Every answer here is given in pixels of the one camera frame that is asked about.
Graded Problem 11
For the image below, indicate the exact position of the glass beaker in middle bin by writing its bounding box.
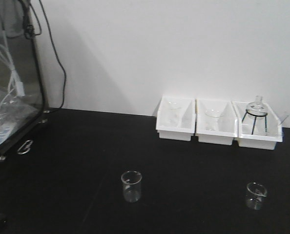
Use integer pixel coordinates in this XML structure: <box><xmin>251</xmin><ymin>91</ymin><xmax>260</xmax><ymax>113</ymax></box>
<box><xmin>205</xmin><ymin>109</ymin><xmax>222</xmax><ymax>131</ymax></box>

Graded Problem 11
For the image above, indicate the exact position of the white plastic bin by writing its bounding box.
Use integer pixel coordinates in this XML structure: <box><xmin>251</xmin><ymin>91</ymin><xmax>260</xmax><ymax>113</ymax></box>
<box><xmin>156</xmin><ymin>96</ymin><xmax>196</xmax><ymax>141</ymax></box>
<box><xmin>232</xmin><ymin>101</ymin><xmax>283</xmax><ymax>150</ymax></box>
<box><xmin>195</xmin><ymin>99</ymin><xmax>238</xmax><ymax>146</ymax></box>

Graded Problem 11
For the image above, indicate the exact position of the middle white plastic bin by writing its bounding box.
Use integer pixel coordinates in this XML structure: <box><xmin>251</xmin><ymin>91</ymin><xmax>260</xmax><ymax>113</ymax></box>
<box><xmin>195</xmin><ymin>99</ymin><xmax>238</xmax><ymax>146</ymax></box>

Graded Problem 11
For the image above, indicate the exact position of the glass beaker on table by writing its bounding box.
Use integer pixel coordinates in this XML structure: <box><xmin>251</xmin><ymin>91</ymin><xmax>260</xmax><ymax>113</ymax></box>
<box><xmin>245</xmin><ymin>182</ymin><xmax>268</xmax><ymax>211</ymax></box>
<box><xmin>121</xmin><ymin>171</ymin><xmax>142</xmax><ymax>203</ymax></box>

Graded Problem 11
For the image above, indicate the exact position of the white cable in cabinet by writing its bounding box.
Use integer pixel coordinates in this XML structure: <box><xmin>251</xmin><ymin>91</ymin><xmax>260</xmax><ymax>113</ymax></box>
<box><xmin>0</xmin><ymin>43</ymin><xmax>25</xmax><ymax>117</ymax></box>

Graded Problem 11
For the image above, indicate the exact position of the left white plastic bin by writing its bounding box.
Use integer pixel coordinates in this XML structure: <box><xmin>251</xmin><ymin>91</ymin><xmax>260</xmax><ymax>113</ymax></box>
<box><xmin>156</xmin><ymin>96</ymin><xmax>196</xmax><ymax>141</ymax></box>

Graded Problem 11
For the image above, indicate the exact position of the right white plastic bin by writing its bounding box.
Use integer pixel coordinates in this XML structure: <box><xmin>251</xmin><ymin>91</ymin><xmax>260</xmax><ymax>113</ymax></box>
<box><xmin>232</xmin><ymin>101</ymin><xmax>283</xmax><ymax>150</ymax></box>

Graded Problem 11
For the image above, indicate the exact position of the glass beaker in bin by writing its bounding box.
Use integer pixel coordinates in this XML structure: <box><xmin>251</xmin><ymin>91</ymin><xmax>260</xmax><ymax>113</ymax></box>
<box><xmin>167</xmin><ymin>102</ymin><xmax>181</xmax><ymax>127</ymax></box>
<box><xmin>205</xmin><ymin>109</ymin><xmax>222</xmax><ymax>131</ymax></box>

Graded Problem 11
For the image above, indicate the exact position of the right glass beaker on table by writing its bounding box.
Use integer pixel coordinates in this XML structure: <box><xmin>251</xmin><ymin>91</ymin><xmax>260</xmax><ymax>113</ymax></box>
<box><xmin>245</xmin><ymin>182</ymin><xmax>268</xmax><ymax>211</ymax></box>

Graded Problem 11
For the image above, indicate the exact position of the black hanging cable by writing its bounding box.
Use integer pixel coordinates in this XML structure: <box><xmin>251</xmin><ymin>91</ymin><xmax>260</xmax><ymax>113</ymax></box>
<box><xmin>39</xmin><ymin>0</ymin><xmax>67</xmax><ymax>113</ymax></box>

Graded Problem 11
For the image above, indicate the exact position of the glass-door cabinet with black frame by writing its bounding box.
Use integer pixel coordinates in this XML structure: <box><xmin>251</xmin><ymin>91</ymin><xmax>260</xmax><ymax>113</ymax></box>
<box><xmin>0</xmin><ymin>0</ymin><xmax>47</xmax><ymax>161</ymax></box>

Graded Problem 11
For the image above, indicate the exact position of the clear glass test tube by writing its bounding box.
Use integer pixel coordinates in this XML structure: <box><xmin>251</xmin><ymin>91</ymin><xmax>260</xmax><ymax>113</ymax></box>
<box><xmin>269</xmin><ymin>111</ymin><xmax>290</xmax><ymax>137</ymax></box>

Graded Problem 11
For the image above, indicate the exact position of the round glass flask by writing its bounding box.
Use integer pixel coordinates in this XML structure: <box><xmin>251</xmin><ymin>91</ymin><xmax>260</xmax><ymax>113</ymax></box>
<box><xmin>246</xmin><ymin>96</ymin><xmax>268</xmax><ymax>117</ymax></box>

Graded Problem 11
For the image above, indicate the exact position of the left glass beaker on table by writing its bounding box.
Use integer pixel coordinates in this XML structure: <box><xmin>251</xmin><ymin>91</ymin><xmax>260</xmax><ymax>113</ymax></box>
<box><xmin>121</xmin><ymin>171</ymin><xmax>142</xmax><ymax>203</ymax></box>

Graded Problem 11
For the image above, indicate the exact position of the glass beaker in left bin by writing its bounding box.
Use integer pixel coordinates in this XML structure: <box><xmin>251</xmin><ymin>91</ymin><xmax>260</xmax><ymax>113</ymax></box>
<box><xmin>167</xmin><ymin>102</ymin><xmax>181</xmax><ymax>127</ymax></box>

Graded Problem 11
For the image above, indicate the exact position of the black wire tripod stand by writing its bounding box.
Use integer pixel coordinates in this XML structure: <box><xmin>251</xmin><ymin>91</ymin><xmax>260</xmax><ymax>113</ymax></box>
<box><xmin>242</xmin><ymin>110</ymin><xmax>268</xmax><ymax>135</ymax></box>

